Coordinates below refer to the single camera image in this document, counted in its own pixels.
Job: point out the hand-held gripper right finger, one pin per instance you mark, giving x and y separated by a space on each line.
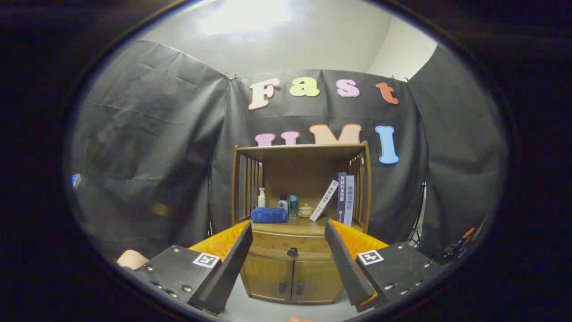
344 264

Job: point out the small blue object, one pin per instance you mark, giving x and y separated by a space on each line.
75 180

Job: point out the dark blue book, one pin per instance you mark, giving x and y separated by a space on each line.
341 197

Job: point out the white bottle with blue cap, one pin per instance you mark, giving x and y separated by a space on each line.
283 203

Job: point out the black tripod stand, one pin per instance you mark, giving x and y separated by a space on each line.
418 232

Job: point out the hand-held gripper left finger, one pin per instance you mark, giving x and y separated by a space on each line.
232 264

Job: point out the blue folded towel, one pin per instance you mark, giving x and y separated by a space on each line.
269 215

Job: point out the black backdrop cloth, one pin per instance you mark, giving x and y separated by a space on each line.
156 134

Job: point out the black equipment with orange clip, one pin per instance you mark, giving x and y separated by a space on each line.
458 248

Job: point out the white pump bottle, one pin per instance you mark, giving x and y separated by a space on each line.
261 199

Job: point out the wooden cabinet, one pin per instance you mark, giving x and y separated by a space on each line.
308 170

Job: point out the light purple book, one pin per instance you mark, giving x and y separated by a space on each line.
349 201

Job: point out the wooden countertop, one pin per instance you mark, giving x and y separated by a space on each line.
295 226

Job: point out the clear blue bottle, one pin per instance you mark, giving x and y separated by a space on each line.
292 205

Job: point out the white book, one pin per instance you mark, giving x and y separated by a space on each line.
324 200

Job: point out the beige lidded teacup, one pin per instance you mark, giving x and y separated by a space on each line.
306 211

